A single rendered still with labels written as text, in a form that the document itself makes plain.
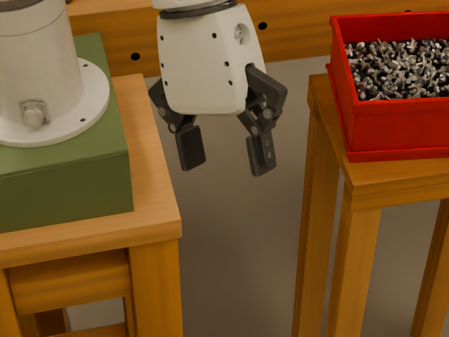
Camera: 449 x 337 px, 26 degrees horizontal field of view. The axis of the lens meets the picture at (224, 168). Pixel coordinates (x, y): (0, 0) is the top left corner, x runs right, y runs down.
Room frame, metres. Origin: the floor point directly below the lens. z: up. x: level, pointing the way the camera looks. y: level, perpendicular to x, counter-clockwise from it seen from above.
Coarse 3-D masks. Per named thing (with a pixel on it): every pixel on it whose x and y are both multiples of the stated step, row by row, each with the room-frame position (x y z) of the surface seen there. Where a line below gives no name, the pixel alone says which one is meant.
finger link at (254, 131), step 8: (248, 88) 0.71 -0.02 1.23; (248, 96) 0.70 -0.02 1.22; (256, 96) 0.70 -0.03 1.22; (248, 104) 0.69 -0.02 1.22; (256, 104) 0.69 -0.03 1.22; (248, 112) 0.68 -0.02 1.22; (256, 112) 0.69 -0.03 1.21; (240, 120) 0.68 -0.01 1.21; (248, 120) 0.67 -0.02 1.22; (256, 120) 0.67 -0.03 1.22; (248, 128) 0.67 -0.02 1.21; (256, 128) 0.66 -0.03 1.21; (272, 128) 0.68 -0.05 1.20; (256, 136) 0.66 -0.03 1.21
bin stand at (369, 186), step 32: (320, 96) 1.19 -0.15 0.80; (320, 128) 1.19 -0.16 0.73; (320, 160) 1.19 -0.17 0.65; (416, 160) 1.04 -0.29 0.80; (448, 160) 1.04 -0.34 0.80; (320, 192) 1.19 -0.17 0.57; (352, 192) 0.99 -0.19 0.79; (384, 192) 1.00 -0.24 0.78; (416, 192) 1.01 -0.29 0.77; (448, 192) 1.02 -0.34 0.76; (320, 224) 1.19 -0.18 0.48; (352, 224) 0.99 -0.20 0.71; (448, 224) 1.24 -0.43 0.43; (320, 256) 1.19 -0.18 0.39; (352, 256) 0.99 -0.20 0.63; (448, 256) 1.25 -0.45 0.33; (320, 288) 1.20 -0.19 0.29; (352, 288) 1.00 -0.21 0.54; (448, 288) 1.25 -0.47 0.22; (320, 320) 1.20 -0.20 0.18; (352, 320) 1.00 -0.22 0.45; (416, 320) 1.27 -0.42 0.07
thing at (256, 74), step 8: (248, 64) 0.71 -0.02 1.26; (248, 72) 0.69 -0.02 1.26; (256, 72) 0.69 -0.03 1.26; (248, 80) 0.69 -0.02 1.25; (256, 80) 0.69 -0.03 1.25; (264, 80) 0.68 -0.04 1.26; (272, 80) 0.69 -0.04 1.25; (256, 88) 0.68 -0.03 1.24; (264, 88) 0.68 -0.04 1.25; (272, 88) 0.68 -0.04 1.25; (280, 88) 0.67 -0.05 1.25; (272, 96) 0.67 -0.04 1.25; (280, 96) 0.67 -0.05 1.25; (272, 104) 0.67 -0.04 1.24; (280, 104) 0.67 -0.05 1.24; (280, 112) 0.67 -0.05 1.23
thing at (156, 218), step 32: (128, 96) 1.13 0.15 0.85; (128, 128) 1.06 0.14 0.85; (160, 160) 0.99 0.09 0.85; (160, 192) 0.93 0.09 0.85; (64, 224) 0.87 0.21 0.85; (96, 224) 0.87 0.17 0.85; (128, 224) 0.87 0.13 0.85; (160, 224) 0.87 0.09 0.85; (0, 256) 0.82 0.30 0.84; (32, 256) 0.83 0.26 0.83; (64, 256) 0.84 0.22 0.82
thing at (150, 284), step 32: (96, 256) 0.90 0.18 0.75; (128, 256) 0.88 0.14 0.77; (160, 256) 0.87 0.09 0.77; (0, 288) 0.82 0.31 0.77; (32, 288) 0.85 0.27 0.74; (64, 288) 0.86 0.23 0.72; (96, 288) 0.87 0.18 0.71; (128, 288) 0.88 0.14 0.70; (160, 288) 0.87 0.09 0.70; (0, 320) 0.82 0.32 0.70; (32, 320) 1.06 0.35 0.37; (128, 320) 1.10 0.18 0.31; (160, 320) 0.87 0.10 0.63
